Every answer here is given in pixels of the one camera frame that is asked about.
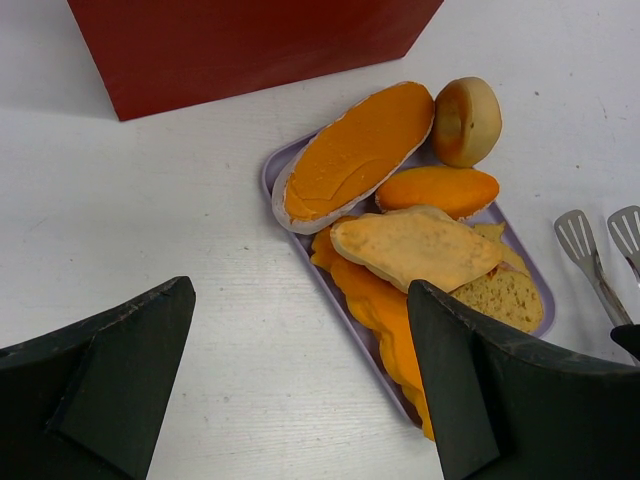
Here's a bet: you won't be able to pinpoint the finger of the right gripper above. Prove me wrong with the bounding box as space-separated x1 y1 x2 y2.
611 324 640 366

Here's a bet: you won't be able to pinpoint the red paper bag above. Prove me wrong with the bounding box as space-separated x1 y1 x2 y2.
69 0 440 121

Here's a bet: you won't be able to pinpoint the toast bread slice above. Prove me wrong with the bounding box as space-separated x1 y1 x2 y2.
330 205 503 292

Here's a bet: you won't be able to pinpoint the wavy orange bread piece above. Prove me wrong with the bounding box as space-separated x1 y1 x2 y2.
311 227 434 439

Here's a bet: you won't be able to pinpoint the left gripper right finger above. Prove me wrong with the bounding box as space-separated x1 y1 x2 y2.
408 280 639 479

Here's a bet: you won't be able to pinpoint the small oval orange bread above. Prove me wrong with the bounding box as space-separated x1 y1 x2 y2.
375 166 500 220

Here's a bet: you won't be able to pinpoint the brown bread slice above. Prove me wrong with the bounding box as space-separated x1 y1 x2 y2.
450 267 544 333
472 222 531 277

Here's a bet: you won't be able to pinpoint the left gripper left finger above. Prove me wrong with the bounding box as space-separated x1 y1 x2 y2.
1 276 196 479

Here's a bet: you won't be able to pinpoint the small round bread bun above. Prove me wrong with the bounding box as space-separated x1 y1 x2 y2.
431 77 502 168

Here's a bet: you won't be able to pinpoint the metal kitchen tongs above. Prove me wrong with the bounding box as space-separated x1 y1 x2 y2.
554 209 634 328

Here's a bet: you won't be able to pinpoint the long orange bread loaf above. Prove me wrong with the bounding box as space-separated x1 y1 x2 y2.
271 81 435 235

